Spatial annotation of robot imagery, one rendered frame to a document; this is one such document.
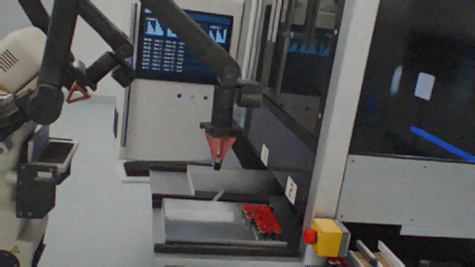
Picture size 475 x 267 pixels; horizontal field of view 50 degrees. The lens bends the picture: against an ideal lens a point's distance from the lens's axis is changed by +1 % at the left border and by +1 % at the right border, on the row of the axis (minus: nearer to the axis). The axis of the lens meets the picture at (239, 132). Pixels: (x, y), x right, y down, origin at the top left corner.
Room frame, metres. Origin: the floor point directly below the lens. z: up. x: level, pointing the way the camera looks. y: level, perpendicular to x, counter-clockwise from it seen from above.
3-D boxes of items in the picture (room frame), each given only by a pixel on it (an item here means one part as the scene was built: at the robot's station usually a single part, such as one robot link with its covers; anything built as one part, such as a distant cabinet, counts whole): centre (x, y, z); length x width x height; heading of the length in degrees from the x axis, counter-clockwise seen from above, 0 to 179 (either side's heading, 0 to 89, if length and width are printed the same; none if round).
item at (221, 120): (1.30, 0.05, 1.24); 0.10 x 0.07 x 0.07; 118
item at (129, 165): (2.03, 0.26, 0.82); 0.40 x 0.14 x 0.02; 110
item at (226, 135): (1.30, 0.05, 1.17); 0.07 x 0.07 x 0.09; 28
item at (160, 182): (1.55, 0.01, 0.87); 0.70 x 0.48 x 0.02; 13
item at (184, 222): (1.38, 0.02, 0.90); 0.34 x 0.26 x 0.04; 102
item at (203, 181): (1.74, -0.02, 0.90); 0.34 x 0.26 x 0.04; 103
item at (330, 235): (1.19, -0.26, 0.99); 0.08 x 0.07 x 0.07; 103
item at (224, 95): (1.31, 0.05, 1.30); 0.07 x 0.06 x 0.07; 105
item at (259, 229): (1.40, -0.09, 0.90); 0.18 x 0.02 x 0.05; 12
